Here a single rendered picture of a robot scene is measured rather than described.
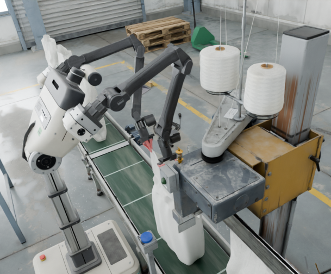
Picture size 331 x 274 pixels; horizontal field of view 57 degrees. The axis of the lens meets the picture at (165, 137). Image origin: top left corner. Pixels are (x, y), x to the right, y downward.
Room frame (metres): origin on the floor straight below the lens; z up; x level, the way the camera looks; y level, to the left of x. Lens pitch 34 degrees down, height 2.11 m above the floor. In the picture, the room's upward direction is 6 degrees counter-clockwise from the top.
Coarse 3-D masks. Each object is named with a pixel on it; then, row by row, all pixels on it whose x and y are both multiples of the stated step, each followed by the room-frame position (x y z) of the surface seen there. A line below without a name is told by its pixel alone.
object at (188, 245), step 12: (156, 156) 1.42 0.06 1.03; (156, 168) 1.47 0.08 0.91; (156, 180) 1.45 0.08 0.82; (156, 192) 1.36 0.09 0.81; (168, 192) 1.28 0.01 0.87; (156, 204) 1.37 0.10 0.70; (168, 204) 1.25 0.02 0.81; (156, 216) 1.37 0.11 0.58; (168, 216) 1.21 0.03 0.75; (168, 228) 1.22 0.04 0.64; (192, 228) 1.13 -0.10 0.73; (168, 240) 1.25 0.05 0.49; (180, 240) 1.14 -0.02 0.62; (192, 240) 1.12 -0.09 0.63; (180, 252) 1.14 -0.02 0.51; (192, 252) 1.11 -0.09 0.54
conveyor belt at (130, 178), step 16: (96, 160) 2.32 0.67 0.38; (112, 160) 2.29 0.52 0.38; (128, 160) 2.27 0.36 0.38; (112, 176) 2.07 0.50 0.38; (128, 176) 2.04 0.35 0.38; (144, 176) 2.02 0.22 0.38; (112, 192) 1.95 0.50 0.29; (128, 192) 1.84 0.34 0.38; (144, 192) 1.82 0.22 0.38; (128, 208) 1.67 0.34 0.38; (144, 208) 1.65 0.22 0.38; (144, 224) 1.50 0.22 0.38; (160, 240) 1.34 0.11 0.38; (208, 240) 1.30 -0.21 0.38; (160, 256) 1.22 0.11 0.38; (176, 256) 1.21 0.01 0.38; (208, 256) 1.19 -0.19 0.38; (224, 256) 1.17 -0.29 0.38; (176, 272) 1.10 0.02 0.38; (192, 272) 1.09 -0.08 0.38; (208, 272) 1.08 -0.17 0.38; (224, 272) 1.06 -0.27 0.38
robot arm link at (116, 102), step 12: (168, 48) 1.38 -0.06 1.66; (180, 48) 1.36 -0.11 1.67; (156, 60) 1.33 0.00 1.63; (168, 60) 1.34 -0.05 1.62; (180, 60) 1.36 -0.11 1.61; (144, 72) 1.29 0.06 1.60; (156, 72) 1.31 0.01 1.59; (120, 84) 1.27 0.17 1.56; (132, 84) 1.25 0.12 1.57; (144, 84) 1.29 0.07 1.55; (120, 96) 1.20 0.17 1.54; (120, 108) 1.20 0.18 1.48
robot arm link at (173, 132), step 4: (168, 132) 1.34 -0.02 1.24; (172, 132) 1.40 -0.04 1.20; (176, 132) 1.40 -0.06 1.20; (160, 136) 1.37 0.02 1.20; (164, 136) 1.33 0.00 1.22; (168, 136) 1.35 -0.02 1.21; (172, 136) 1.38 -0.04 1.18; (176, 136) 1.39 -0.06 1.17; (164, 140) 1.33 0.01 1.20; (172, 140) 1.37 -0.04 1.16; (176, 140) 1.38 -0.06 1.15
